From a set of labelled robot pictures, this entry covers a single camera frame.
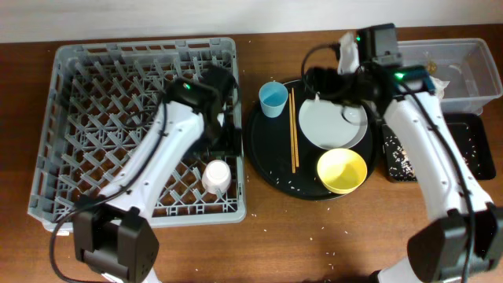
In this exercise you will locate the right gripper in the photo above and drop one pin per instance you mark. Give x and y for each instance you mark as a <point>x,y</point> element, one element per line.
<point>317,74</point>

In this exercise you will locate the clear plastic bin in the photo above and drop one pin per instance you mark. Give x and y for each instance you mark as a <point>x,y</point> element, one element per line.
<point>466,64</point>

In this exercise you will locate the yellow bowl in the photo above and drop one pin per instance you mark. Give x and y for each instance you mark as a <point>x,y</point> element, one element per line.
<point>341,171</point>

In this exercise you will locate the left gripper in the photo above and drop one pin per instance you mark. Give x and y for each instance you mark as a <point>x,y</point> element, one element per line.
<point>232,148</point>

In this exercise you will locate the black rectangular tray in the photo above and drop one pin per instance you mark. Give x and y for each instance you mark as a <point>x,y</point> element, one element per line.
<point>470,137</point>

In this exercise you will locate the food scraps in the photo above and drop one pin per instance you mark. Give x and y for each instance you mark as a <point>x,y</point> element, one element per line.
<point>399,167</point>

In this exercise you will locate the left wooden chopstick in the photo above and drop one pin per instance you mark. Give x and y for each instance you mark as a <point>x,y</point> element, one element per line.
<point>291,130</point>

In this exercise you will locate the wooden chopstick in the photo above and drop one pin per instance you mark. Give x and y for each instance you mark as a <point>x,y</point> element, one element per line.
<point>291,130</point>
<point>294,128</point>

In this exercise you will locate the pink plastic cup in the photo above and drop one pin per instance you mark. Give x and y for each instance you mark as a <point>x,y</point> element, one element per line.
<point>216,177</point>

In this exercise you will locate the grey round plate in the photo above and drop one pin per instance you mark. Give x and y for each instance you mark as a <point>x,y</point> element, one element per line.
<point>329,126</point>

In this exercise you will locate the right wooden chopstick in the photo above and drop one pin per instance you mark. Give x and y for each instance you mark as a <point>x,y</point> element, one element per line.
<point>294,128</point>

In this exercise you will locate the gold snack wrapper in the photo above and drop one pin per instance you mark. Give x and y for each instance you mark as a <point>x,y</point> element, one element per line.
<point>431,67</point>

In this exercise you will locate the round black tray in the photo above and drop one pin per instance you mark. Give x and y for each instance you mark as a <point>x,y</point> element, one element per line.
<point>267,141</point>

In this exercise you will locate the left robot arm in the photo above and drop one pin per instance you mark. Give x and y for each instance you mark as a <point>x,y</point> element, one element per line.
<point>112,233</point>

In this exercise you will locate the white napkin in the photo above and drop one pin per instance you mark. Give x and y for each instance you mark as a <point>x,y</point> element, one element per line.
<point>440,87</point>

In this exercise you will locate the grey dishwasher rack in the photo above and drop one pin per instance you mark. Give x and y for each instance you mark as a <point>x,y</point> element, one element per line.
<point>84,142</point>

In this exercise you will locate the light blue plastic cup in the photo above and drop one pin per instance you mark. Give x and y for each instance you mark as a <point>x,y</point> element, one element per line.
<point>272,98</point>

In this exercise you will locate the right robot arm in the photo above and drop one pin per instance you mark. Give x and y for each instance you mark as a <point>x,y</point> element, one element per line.
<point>464,234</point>

